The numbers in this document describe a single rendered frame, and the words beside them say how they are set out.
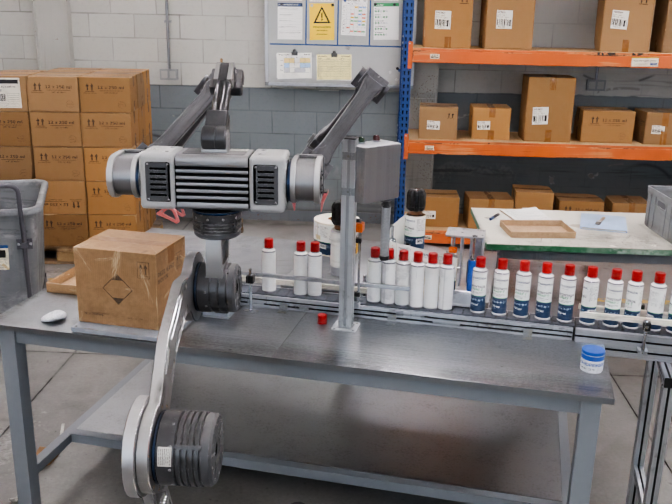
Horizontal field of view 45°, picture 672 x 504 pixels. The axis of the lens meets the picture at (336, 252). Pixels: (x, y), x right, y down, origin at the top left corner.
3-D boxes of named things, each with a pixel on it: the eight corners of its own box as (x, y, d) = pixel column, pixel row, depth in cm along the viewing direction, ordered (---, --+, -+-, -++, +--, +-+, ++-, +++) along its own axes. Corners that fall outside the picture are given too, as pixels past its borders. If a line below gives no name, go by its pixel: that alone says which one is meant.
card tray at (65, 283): (148, 278, 329) (148, 269, 328) (117, 299, 305) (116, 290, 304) (82, 271, 336) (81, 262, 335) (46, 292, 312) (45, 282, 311)
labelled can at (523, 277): (527, 314, 285) (533, 259, 279) (527, 319, 281) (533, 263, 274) (512, 313, 286) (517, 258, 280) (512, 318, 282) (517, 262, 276)
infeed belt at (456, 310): (572, 328, 285) (573, 317, 283) (573, 337, 277) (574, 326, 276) (143, 283, 320) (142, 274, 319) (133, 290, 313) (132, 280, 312)
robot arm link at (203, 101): (215, 60, 253) (240, 82, 254) (207, 77, 265) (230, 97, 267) (122, 162, 237) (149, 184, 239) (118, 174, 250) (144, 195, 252)
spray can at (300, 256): (309, 292, 303) (309, 240, 297) (305, 297, 298) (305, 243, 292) (295, 291, 304) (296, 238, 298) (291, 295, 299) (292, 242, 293)
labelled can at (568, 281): (571, 319, 282) (578, 263, 276) (572, 324, 277) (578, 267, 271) (556, 317, 283) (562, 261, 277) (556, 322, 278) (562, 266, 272)
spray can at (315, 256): (323, 293, 302) (323, 240, 296) (319, 298, 297) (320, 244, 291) (309, 292, 303) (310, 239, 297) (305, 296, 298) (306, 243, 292)
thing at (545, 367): (588, 269, 358) (588, 265, 358) (614, 405, 236) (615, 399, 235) (152, 231, 404) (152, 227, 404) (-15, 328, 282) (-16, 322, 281)
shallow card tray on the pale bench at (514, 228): (561, 226, 433) (562, 220, 432) (576, 238, 411) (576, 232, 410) (499, 225, 432) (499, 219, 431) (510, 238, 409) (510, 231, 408)
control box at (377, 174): (399, 197, 277) (401, 142, 272) (363, 204, 266) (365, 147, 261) (378, 192, 284) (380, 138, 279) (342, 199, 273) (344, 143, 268)
